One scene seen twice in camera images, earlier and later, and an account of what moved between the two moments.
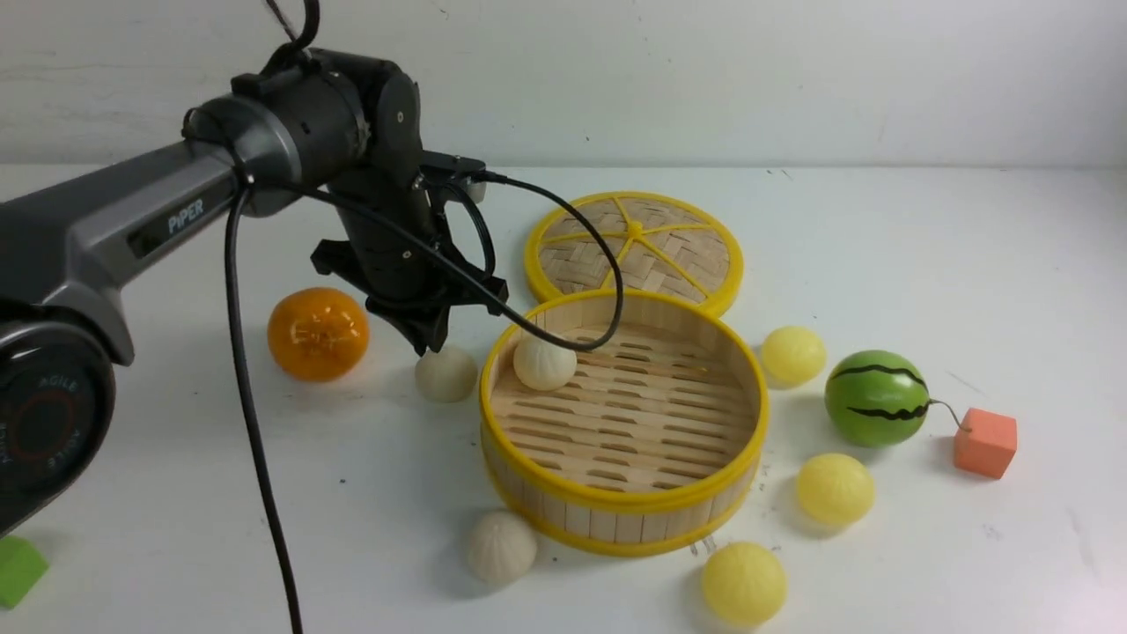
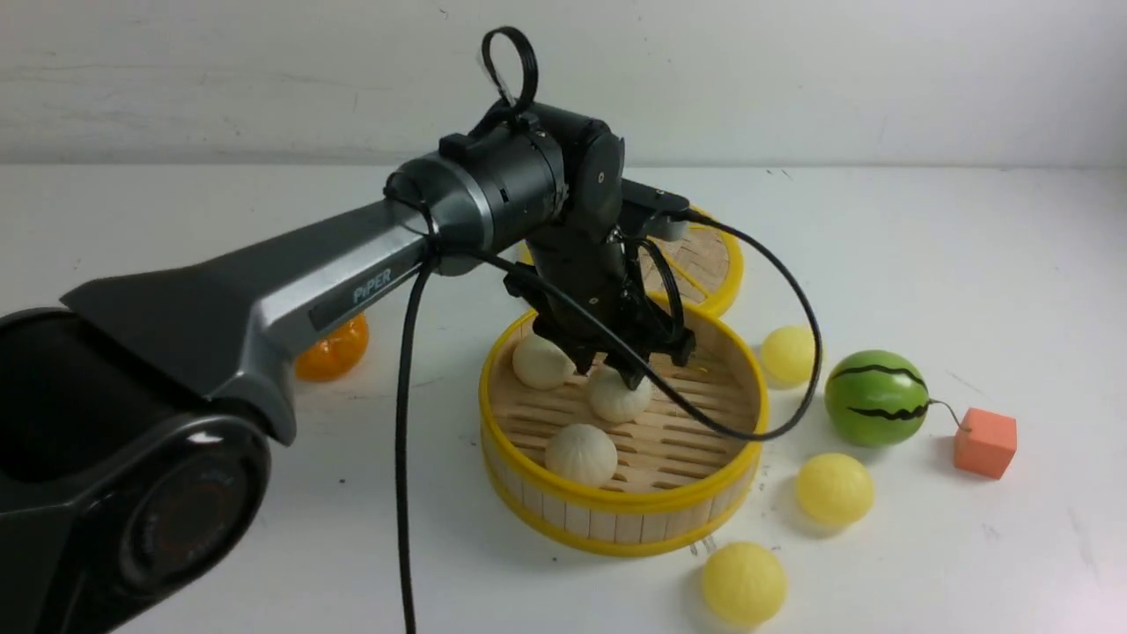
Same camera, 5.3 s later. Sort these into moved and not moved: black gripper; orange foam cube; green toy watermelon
Moved: black gripper
Not moved: orange foam cube; green toy watermelon
